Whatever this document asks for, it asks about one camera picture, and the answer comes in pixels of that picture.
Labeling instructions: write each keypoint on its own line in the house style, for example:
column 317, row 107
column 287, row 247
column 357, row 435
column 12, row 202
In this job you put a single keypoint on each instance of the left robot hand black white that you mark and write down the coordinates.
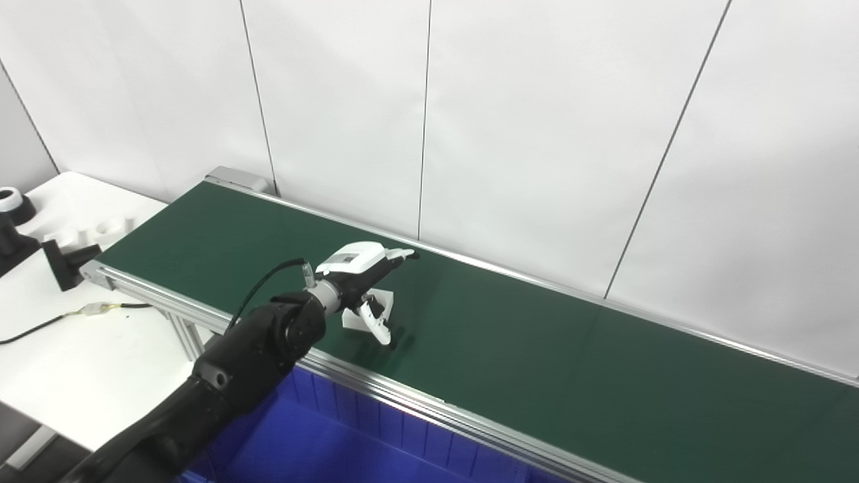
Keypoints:
column 352, row 258

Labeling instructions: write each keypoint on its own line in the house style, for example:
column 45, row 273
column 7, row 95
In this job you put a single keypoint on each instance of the white square part with hole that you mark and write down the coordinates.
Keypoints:
column 349, row 320

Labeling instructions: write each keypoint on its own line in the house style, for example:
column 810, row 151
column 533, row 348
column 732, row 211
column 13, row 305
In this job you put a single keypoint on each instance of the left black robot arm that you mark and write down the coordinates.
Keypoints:
column 255, row 355

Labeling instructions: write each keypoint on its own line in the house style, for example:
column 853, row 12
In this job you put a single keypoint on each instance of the blue plastic bin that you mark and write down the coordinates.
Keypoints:
column 322, row 449

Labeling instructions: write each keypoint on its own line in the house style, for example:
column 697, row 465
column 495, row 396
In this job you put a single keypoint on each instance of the black angled block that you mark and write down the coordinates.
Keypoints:
column 64, row 265

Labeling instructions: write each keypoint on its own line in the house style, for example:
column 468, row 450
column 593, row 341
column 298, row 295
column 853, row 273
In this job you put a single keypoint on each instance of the aluminium conveyor leg frame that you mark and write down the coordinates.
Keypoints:
column 188, row 335

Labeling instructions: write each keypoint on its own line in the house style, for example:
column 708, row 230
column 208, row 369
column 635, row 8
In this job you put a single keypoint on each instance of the green conveyor belt aluminium frame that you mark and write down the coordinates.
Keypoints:
column 537, row 349

